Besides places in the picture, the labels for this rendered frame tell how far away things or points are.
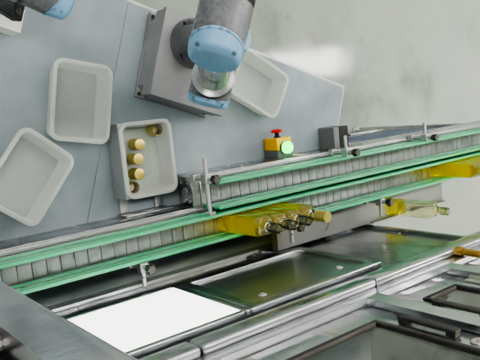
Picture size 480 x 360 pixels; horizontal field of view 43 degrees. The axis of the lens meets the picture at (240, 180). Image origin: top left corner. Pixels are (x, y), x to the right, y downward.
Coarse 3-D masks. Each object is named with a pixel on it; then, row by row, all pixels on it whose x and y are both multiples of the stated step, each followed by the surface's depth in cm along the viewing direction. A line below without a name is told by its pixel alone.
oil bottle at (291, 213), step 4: (256, 208) 192; (260, 208) 191; (264, 208) 190; (268, 208) 189; (272, 208) 188; (276, 208) 188; (280, 208) 187; (284, 208) 186; (288, 208) 186; (292, 208) 185; (284, 212) 181; (288, 212) 181; (292, 212) 181; (296, 212) 181; (300, 212) 183; (288, 216) 180; (292, 216) 180
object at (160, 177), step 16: (128, 128) 181; (144, 128) 185; (160, 144) 186; (144, 160) 185; (160, 160) 187; (128, 176) 174; (144, 176) 185; (160, 176) 189; (176, 176) 184; (128, 192) 174; (144, 192) 179; (160, 192) 181
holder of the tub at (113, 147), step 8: (112, 128) 175; (112, 136) 176; (112, 144) 177; (112, 152) 178; (120, 152) 174; (112, 160) 179; (120, 160) 175; (112, 168) 180; (120, 168) 175; (112, 176) 180; (120, 176) 176; (120, 184) 177; (120, 192) 178; (120, 200) 182; (160, 200) 190; (120, 208) 182; (128, 208) 184; (152, 208) 188; (160, 208) 187; (168, 208) 186; (128, 216) 178
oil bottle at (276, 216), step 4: (248, 212) 186; (252, 212) 185; (256, 212) 184; (260, 212) 184; (264, 212) 183; (268, 212) 182; (272, 212) 182; (276, 212) 181; (280, 212) 180; (272, 216) 177; (276, 216) 177; (280, 216) 177; (284, 216) 178; (272, 220) 177; (276, 220) 177; (280, 220) 177
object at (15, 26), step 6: (0, 18) 152; (6, 18) 153; (0, 24) 153; (6, 24) 154; (12, 24) 154; (18, 24) 155; (0, 30) 156; (6, 30) 155; (12, 30) 154; (18, 30) 155
